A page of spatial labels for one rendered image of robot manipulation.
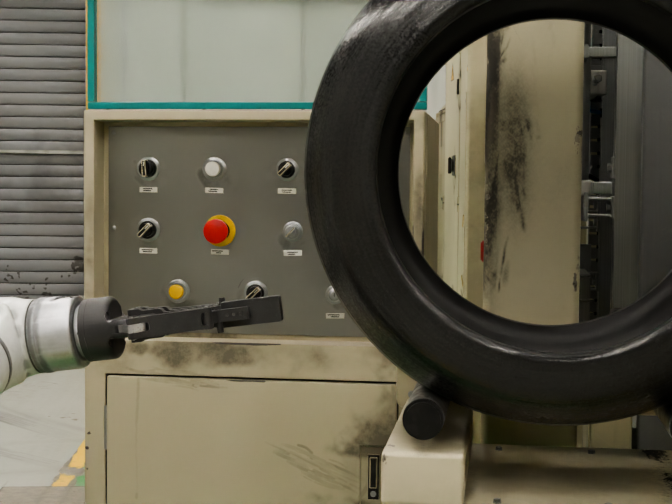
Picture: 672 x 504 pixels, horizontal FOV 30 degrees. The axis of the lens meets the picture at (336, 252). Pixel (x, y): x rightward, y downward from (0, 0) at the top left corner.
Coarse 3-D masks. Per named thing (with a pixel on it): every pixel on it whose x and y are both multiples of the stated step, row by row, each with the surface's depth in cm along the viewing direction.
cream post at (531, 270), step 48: (528, 48) 167; (576, 48) 166; (528, 96) 167; (576, 96) 167; (528, 144) 168; (576, 144) 167; (528, 192) 168; (576, 192) 167; (528, 240) 168; (576, 240) 168; (528, 288) 169; (576, 288) 168; (528, 432) 170; (576, 432) 170
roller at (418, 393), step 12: (420, 384) 146; (420, 396) 136; (432, 396) 137; (408, 408) 135; (420, 408) 134; (432, 408) 134; (444, 408) 137; (408, 420) 134; (420, 420) 134; (432, 420) 134; (444, 420) 136; (408, 432) 135; (420, 432) 134; (432, 432) 134
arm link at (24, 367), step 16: (0, 304) 148; (16, 304) 149; (0, 320) 145; (16, 320) 147; (0, 336) 143; (16, 336) 146; (16, 352) 145; (16, 368) 145; (32, 368) 148; (16, 384) 148
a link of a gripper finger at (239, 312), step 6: (246, 306) 146; (204, 312) 144; (210, 312) 144; (216, 312) 145; (222, 312) 145; (228, 312) 145; (234, 312) 145; (240, 312) 145; (246, 312) 145; (204, 318) 144; (210, 318) 144; (216, 318) 145; (222, 318) 145; (228, 318) 145; (234, 318) 145; (240, 318) 145; (246, 318) 145; (204, 324) 144
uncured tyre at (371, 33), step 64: (384, 0) 134; (448, 0) 130; (512, 0) 156; (576, 0) 155; (640, 0) 130; (384, 64) 132; (320, 128) 136; (384, 128) 159; (320, 192) 136; (384, 192) 159; (320, 256) 139; (384, 256) 133; (384, 320) 134; (448, 320) 132; (512, 320) 160; (640, 320) 156; (448, 384) 135; (512, 384) 132; (576, 384) 131; (640, 384) 130
